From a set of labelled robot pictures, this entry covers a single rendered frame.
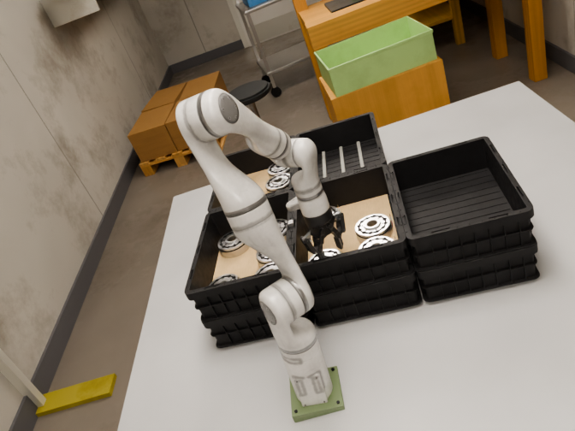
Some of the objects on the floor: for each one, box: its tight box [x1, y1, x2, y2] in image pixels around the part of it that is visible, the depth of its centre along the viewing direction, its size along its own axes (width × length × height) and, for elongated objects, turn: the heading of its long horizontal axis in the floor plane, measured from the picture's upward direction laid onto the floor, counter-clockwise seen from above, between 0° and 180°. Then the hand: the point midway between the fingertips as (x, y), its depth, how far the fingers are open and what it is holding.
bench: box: [117, 81, 575, 431], centre depth 188 cm, size 160×160×70 cm
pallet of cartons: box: [127, 71, 228, 177], centre depth 490 cm, size 113×82×39 cm
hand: (330, 250), depth 145 cm, fingers open, 5 cm apart
